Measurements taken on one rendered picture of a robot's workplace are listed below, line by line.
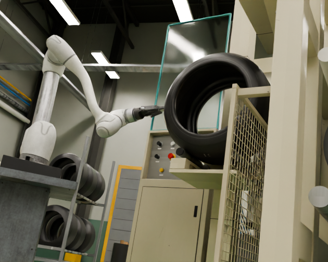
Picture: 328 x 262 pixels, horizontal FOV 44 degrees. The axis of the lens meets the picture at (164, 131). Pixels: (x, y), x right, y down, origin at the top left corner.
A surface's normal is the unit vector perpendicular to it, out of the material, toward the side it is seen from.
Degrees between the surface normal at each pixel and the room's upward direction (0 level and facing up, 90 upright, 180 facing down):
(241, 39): 90
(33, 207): 90
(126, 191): 90
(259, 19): 180
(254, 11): 180
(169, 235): 90
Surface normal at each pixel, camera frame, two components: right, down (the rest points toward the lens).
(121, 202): -0.25, -0.35
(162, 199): -0.47, -0.36
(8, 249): 0.26, -0.28
